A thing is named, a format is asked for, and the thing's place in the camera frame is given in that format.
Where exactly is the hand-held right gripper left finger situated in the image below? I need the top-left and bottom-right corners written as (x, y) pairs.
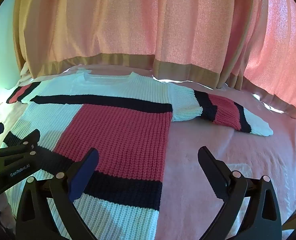
top-left (15, 148), bottom-right (100, 240)

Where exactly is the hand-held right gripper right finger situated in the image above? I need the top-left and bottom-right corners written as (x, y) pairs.
top-left (197, 146), bottom-right (282, 240)

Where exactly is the white knitted cloth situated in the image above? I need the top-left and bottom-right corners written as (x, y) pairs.
top-left (3, 71), bottom-right (274, 240)

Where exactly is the pink blanket with white flowers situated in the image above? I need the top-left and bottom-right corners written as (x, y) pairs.
top-left (0, 64), bottom-right (296, 240)

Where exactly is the pink curtain with tan hem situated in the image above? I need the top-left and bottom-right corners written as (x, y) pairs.
top-left (13, 0), bottom-right (296, 122)

